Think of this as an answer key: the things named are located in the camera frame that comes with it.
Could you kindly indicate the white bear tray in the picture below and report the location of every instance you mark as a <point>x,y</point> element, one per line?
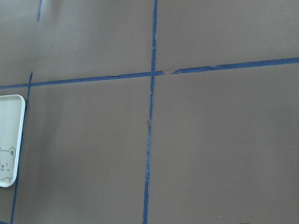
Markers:
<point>12,110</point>

